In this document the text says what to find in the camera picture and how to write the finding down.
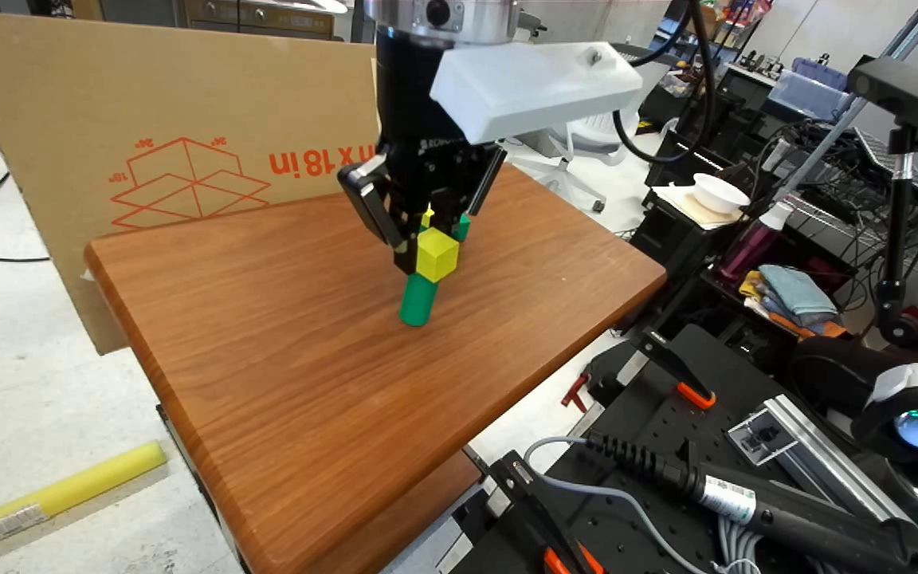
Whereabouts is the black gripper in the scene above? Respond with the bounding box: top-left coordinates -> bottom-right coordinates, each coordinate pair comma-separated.
338,28 -> 507,273

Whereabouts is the yellow cube building block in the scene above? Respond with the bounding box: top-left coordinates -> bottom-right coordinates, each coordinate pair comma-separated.
417,226 -> 463,283

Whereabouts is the green cylinder block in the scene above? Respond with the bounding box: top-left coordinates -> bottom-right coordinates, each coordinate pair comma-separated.
399,273 -> 441,328

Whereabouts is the white bowl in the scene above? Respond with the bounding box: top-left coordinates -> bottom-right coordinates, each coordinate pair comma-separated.
695,171 -> 749,212

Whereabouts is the large cardboard box sheet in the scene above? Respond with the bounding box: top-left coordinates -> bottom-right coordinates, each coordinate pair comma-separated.
0,11 -> 378,354

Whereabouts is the maroon bottle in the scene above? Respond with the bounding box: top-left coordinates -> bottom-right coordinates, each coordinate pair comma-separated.
716,202 -> 795,283

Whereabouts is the folded blue cloth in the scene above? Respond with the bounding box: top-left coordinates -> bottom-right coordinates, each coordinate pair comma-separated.
758,263 -> 839,325

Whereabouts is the yellow roll on floor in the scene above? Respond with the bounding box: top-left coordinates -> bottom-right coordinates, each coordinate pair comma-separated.
0,443 -> 166,541

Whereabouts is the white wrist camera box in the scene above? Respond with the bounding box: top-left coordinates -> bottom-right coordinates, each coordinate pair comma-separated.
431,40 -> 644,142

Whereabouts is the orange handled clamp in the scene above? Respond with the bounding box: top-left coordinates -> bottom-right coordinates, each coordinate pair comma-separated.
560,330 -> 716,412
490,454 -> 608,574

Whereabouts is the black camera on stand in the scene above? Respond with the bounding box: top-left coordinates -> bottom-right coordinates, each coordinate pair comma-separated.
848,57 -> 918,347

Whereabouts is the black corrugated cable hose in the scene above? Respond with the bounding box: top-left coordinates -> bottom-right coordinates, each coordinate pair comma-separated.
576,429 -> 918,574

